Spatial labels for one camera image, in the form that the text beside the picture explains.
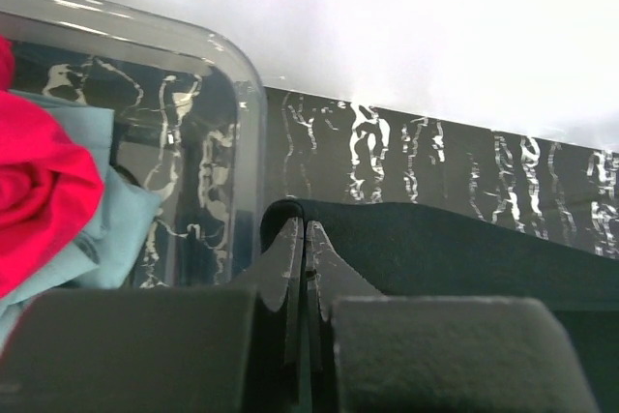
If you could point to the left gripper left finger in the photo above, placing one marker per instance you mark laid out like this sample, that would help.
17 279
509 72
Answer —
276 277

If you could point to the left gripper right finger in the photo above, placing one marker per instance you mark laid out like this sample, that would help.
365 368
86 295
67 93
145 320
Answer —
328 278

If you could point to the black polo shirt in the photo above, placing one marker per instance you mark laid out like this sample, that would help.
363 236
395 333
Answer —
405 249

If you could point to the black marbled table mat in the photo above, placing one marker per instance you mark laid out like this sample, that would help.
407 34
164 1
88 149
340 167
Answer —
354 153

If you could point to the grey-blue t-shirt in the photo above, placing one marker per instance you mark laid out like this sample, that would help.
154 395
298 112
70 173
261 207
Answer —
105 251

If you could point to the clear plastic bin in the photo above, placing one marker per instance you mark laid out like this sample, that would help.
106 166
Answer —
189 123

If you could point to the pink t-shirt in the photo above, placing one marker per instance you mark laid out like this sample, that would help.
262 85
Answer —
50 186

